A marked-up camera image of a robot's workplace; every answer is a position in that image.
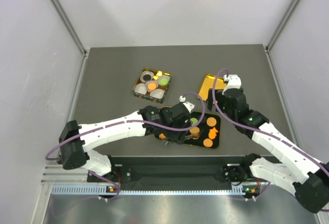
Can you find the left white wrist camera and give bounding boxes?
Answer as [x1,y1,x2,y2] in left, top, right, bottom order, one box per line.
[179,96,195,114]

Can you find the white paper cupcake liner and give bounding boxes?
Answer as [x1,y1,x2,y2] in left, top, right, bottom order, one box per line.
[150,89,165,99]
[144,80,159,93]
[134,83,148,95]
[139,70,154,83]
[157,74,171,87]

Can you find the black gold-rimmed tray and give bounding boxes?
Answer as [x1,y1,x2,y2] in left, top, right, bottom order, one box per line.
[154,110,222,150]

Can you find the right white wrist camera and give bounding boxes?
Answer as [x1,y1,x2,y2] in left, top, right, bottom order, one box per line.
[222,74,242,95]

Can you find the right aluminium frame post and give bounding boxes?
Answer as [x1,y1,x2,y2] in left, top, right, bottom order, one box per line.
[264,0,316,52]

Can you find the orange biscuit top right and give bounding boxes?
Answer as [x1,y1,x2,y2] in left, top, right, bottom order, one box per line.
[206,117,217,127]

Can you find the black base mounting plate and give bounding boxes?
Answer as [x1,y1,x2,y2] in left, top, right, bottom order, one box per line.
[86,156,283,185]

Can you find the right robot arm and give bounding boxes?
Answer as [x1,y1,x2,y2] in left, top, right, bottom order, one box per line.
[206,88,328,213]

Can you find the orange biscuit bottom right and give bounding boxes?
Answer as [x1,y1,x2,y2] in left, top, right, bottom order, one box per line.
[203,138,213,148]

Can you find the left aluminium frame post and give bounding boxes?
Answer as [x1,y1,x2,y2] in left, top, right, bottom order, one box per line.
[38,0,89,55]

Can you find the aluminium frame post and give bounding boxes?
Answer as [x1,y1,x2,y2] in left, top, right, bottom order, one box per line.
[38,0,89,55]
[264,0,316,52]

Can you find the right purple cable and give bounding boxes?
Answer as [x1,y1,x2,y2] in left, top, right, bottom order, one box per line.
[212,67,329,212]

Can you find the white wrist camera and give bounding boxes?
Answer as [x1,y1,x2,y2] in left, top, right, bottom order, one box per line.
[179,96,195,114]
[222,74,242,95]

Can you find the grey slotted cable duct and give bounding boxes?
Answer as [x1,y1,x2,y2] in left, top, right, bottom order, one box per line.
[51,182,260,196]

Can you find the black sandwich cookie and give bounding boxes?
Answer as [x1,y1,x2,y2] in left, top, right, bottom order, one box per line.
[142,73,153,82]

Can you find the metal serving tongs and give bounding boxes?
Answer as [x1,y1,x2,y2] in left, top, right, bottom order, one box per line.
[161,130,203,146]

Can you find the orange biscuit centre stack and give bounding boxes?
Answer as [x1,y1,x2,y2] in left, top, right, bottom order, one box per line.
[189,127,200,134]

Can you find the gold tin lid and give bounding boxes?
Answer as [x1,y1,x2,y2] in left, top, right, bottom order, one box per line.
[198,74,227,102]

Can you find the green sandwich cookie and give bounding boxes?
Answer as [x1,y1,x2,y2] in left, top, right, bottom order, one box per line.
[190,118,198,126]
[159,79,169,86]

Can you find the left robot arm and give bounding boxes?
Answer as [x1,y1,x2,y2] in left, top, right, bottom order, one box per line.
[59,101,195,181]

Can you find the green christmas cookie tin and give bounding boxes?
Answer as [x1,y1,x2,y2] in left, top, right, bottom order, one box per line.
[132,68,172,104]

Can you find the orange swirl cookie left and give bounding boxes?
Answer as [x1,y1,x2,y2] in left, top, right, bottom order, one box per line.
[159,133,167,140]

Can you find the orange round biscuit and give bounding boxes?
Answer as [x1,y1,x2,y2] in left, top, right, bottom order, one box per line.
[147,82,158,92]

